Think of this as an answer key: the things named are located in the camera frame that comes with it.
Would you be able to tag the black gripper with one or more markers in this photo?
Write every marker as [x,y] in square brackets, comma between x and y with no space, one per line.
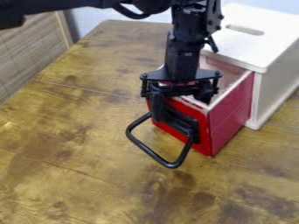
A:
[179,77]

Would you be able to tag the black metal drawer handle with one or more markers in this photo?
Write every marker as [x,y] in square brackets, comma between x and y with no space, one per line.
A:
[182,124]

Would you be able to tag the red wooden drawer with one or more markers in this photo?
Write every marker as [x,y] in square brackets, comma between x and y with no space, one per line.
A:
[223,116]

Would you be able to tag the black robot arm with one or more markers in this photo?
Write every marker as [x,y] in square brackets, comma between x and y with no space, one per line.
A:
[195,20]

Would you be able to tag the white wooden cabinet box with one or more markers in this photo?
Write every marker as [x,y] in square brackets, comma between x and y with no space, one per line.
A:
[259,41]

